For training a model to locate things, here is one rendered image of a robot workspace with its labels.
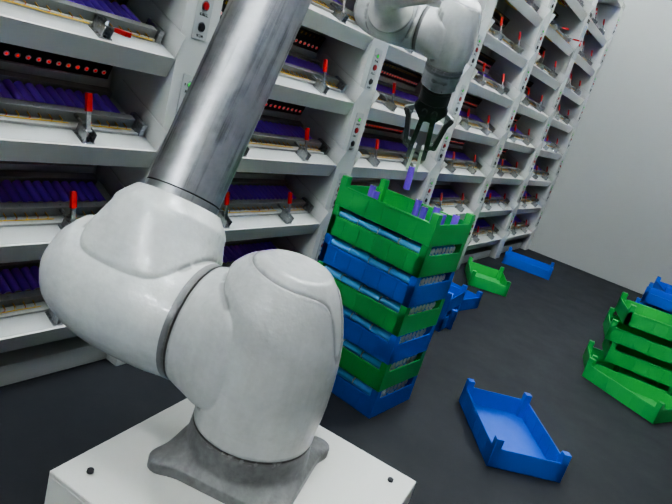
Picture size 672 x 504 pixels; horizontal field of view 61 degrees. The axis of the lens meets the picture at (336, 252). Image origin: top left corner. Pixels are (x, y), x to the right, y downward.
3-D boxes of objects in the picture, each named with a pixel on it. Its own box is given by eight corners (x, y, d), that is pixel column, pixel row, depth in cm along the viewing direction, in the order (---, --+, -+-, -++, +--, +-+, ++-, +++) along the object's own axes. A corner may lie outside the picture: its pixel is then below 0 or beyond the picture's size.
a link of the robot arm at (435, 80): (461, 77, 132) (453, 101, 136) (465, 63, 139) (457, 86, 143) (423, 66, 133) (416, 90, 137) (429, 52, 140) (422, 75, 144)
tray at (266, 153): (329, 176, 184) (353, 142, 178) (182, 169, 134) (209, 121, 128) (291, 136, 191) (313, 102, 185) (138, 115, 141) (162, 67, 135)
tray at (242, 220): (313, 233, 189) (336, 202, 183) (166, 247, 139) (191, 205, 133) (276, 192, 196) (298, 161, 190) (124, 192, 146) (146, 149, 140)
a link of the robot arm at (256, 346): (287, 486, 63) (344, 308, 57) (147, 418, 67) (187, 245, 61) (332, 417, 78) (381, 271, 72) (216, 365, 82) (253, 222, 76)
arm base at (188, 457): (338, 436, 84) (349, 404, 83) (279, 537, 64) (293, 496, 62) (229, 387, 88) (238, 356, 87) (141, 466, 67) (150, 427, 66)
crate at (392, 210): (465, 243, 151) (476, 215, 149) (428, 247, 135) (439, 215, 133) (376, 204, 167) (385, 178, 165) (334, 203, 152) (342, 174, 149)
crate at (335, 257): (445, 298, 155) (455, 271, 153) (407, 308, 139) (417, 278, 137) (361, 255, 172) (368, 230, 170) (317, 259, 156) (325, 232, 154)
